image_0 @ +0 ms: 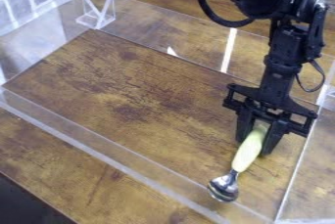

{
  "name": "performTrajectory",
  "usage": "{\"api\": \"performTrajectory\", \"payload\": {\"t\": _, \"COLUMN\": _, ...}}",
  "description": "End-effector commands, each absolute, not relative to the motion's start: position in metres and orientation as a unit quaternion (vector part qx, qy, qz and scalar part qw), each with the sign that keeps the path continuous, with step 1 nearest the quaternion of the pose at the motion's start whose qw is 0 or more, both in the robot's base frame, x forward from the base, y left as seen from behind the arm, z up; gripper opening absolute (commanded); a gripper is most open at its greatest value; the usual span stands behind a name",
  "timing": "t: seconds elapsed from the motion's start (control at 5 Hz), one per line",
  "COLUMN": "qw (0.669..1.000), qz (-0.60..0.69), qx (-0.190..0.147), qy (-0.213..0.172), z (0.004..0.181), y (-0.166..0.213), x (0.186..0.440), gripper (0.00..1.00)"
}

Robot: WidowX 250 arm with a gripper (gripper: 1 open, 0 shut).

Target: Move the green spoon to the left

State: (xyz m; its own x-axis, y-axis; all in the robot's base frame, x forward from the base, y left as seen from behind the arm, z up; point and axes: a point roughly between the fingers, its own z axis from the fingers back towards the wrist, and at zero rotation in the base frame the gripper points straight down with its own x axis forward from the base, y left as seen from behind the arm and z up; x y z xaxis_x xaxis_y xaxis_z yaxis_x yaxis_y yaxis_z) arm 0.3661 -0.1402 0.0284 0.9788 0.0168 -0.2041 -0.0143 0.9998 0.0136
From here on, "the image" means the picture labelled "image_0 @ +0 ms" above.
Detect clear acrylic enclosure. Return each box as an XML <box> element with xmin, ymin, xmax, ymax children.
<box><xmin>0</xmin><ymin>0</ymin><xmax>335</xmax><ymax>224</ymax></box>

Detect clear acrylic corner bracket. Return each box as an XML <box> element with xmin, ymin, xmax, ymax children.
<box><xmin>76</xmin><ymin>0</ymin><xmax>117</xmax><ymax>29</ymax></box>

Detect black cable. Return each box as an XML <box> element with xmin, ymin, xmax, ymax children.
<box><xmin>295</xmin><ymin>59</ymin><xmax>327</xmax><ymax>94</ymax></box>

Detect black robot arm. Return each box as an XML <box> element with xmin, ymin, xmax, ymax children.
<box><xmin>197</xmin><ymin>0</ymin><xmax>328</xmax><ymax>155</ymax></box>

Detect green handled metal spoon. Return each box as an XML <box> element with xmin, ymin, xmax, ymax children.
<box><xmin>208</xmin><ymin>125</ymin><xmax>267</xmax><ymax>202</ymax></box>

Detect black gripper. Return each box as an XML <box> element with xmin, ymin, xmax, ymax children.
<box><xmin>222</xmin><ymin>83</ymin><xmax>318</xmax><ymax>156</ymax></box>

